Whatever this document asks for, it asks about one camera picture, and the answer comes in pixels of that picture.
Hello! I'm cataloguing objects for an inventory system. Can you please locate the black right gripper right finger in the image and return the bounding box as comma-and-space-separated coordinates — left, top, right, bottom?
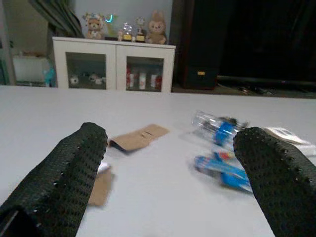
233, 126, 316, 237

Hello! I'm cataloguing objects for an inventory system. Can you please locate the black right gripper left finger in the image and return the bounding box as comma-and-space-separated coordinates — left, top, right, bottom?
0, 122, 109, 237

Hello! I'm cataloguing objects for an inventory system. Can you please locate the torn cardboard with white paper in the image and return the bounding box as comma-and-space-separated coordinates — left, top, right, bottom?
87, 161, 115, 207

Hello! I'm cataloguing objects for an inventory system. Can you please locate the white paper packet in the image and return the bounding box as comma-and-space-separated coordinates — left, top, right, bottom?
263, 126, 316, 156

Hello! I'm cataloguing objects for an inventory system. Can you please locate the blue snack wrapper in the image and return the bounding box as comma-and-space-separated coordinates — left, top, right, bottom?
194, 151, 254, 193

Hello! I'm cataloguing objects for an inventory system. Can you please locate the clear plastic bottle blue label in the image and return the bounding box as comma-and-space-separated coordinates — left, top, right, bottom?
191, 110, 249, 149

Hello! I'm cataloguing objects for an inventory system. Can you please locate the black silver snack wrapper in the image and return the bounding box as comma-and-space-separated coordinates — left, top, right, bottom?
220, 116, 248, 125

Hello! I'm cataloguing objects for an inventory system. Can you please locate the folded brown cardboard sleeve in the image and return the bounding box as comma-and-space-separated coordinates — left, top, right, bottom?
108, 123, 170, 153

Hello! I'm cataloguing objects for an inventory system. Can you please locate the white storage box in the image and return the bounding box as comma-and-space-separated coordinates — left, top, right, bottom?
12, 55, 49, 83

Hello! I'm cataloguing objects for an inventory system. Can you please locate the red white bottle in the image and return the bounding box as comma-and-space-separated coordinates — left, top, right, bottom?
127, 68, 138, 88
138, 71, 147, 90
150, 74, 161, 88

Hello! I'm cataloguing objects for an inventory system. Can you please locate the white glass-door cabinet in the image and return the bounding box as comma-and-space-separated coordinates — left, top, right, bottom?
52, 36, 176, 93

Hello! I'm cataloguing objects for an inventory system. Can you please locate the black television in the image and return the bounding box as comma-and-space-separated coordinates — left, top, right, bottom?
219, 0, 316, 82

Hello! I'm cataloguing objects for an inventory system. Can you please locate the dark wooden speaker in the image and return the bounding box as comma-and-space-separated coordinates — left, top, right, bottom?
181, 0, 220, 90

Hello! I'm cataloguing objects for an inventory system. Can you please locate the teddy bear plush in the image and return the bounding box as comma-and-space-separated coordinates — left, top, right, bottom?
85, 12, 106, 40

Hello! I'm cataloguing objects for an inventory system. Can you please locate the crystal ball trophy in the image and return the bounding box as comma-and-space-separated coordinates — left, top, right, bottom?
122, 22, 136, 42

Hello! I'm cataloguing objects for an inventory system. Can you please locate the green curtain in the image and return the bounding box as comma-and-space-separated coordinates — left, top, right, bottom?
28, 0, 83, 38

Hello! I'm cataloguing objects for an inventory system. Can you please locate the glowing letter lamp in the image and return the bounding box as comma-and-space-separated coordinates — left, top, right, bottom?
103, 14, 119, 40

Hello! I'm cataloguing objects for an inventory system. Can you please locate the brown rabbit plush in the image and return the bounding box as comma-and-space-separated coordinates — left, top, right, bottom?
145, 9, 168, 45

